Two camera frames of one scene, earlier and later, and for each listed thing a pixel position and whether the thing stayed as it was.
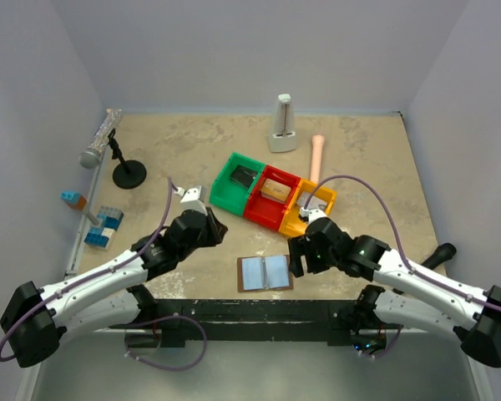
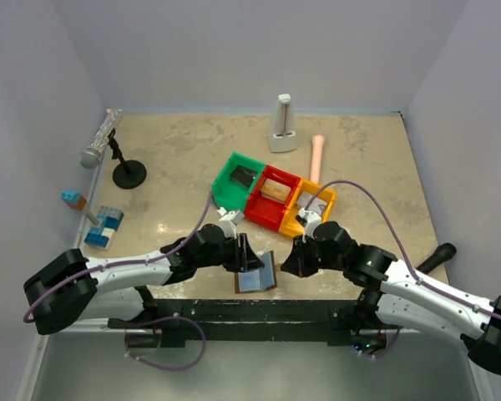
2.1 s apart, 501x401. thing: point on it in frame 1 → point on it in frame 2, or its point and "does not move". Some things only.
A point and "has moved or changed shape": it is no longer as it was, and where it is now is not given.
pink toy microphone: x=316 y=157 does not move
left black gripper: x=211 y=225 → x=240 y=251
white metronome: x=283 y=137 does not move
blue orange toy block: x=74 y=200 does not move
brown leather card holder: x=264 y=272 has moved or changed shape
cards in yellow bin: x=313 y=203 does not move
